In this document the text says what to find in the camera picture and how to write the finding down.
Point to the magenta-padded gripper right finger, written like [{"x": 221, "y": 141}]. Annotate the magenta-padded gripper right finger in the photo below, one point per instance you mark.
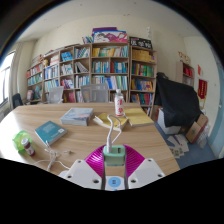
[{"x": 145, "y": 173}]

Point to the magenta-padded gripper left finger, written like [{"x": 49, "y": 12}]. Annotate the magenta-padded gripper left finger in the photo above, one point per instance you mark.
[{"x": 81, "y": 175}]

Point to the green charger block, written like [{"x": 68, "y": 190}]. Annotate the green charger block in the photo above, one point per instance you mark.
[{"x": 114, "y": 158}]

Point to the white power strip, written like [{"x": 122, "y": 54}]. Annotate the white power strip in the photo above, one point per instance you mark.
[{"x": 115, "y": 182}]

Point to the papers on floor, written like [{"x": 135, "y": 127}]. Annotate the papers on floor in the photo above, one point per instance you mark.
[{"x": 178, "y": 146}]

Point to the white box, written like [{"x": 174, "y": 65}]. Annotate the white box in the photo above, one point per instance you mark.
[{"x": 168, "y": 128}]

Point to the teal book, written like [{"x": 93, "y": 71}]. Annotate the teal book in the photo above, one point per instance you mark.
[{"x": 50, "y": 132}]

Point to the closed yellow book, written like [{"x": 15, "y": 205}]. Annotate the closed yellow book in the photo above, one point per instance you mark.
[{"x": 138, "y": 116}]

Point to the grey book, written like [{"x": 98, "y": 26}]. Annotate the grey book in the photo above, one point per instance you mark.
[{"x": 77, "y": 116}]

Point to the cardboard box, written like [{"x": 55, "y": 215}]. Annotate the cardboard box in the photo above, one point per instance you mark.
[{"x": 196, "y": 130}]

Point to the green plastic bag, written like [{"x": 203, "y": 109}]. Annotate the green plastic bag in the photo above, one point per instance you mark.
[{"x": 18, "y": 140}]

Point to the red-labelled drink bottle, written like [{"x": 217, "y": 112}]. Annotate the red-labelled drink bottle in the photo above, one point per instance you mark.
[{"x": 119, "y": 105}]

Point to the black cloth cover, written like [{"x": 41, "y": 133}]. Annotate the black cloth cover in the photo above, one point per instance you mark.
[{"x": 178, "y": 100}]

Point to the wide grey mesh chair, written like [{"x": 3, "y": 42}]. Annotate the wide grey mesh chair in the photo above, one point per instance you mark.
[{"x": 95, "y": 93}]

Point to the narrow grey mesh chair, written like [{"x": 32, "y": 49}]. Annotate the narrow grey mesh chair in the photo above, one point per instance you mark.
[{"x": 55, "y": 95}]

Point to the dark chair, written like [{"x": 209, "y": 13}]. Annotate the dark chair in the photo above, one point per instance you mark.
[{"x": 17, "y": 100}]

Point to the small wooden shelf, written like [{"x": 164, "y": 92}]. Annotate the small wooden shelf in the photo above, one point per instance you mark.
[{"x": 185, "y": 73}]

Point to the wooden bookshelf unit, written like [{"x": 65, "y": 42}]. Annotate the wooden bookshelf unit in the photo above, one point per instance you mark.
[{"x": 106, "y": 66}]

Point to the window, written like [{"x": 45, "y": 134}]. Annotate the window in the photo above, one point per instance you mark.
[{"x": 6, "y": 80}]

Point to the red wall banner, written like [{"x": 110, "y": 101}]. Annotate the red wall banner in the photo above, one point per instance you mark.
[{"x": 202, "y": 89}]

